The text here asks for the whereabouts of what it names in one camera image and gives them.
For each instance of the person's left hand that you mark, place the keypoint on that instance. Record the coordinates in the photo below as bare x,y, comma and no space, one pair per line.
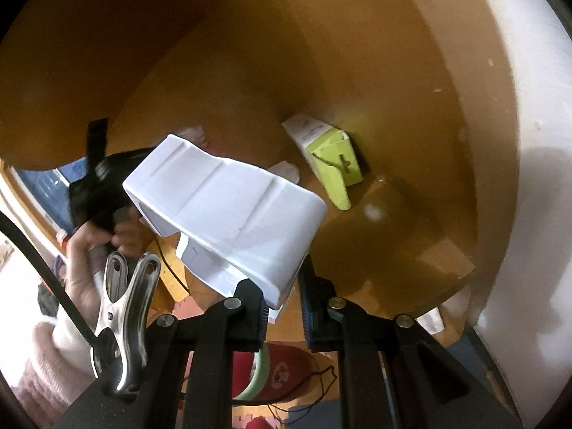
89,254

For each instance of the white crushed carton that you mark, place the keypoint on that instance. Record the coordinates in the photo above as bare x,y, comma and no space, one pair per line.
232,205

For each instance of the metal spring clamp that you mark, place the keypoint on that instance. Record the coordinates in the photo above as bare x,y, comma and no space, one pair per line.
125,321

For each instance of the red bin with green rim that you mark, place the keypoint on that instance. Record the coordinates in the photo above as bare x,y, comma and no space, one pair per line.
277,375

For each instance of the pink snack packet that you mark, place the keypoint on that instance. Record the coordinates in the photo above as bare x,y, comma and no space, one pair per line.
196,136

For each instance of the blue foam mat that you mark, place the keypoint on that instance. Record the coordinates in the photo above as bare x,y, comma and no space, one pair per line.
469,362

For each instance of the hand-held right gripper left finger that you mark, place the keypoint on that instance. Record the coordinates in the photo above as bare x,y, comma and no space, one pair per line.
258,317

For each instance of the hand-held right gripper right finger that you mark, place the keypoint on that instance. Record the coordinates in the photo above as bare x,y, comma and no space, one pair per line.
307,317

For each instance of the person's left forearm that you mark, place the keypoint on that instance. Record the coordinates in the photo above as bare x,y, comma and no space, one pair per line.
40,357

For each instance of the yellow-green small box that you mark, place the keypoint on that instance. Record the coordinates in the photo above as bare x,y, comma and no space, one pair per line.
333,161

